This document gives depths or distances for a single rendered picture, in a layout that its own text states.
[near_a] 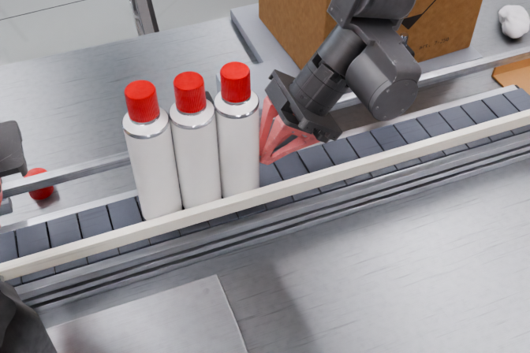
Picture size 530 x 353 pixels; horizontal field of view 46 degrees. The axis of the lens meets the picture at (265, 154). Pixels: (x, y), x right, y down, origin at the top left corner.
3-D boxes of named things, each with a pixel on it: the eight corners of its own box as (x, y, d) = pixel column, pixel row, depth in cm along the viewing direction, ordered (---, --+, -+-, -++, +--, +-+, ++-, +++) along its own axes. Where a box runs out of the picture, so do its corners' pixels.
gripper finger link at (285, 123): (249, 169, 75) (294, 112, 72) (229, 131, 80) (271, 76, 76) (289, 180, 80) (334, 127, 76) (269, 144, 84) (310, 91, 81)
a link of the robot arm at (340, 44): (369, 19, 75) (339, 3, 71) (401, 52, 70) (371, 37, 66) (334, 64, 77) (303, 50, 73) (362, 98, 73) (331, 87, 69)
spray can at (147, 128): (147, 232, 78) (119, 109, 63) (138, 202, 81) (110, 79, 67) (187, 221, 79) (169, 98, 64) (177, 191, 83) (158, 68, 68)
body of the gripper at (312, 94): (296, 131, 71) (336, 82, 68) (263, 79, 78) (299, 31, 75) (334, 145, 75) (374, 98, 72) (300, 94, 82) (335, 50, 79)
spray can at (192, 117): (187, 222, 79) (169, 100, 64) (178, 192, 83) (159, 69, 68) (226, 212, 80) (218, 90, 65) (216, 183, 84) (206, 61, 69)
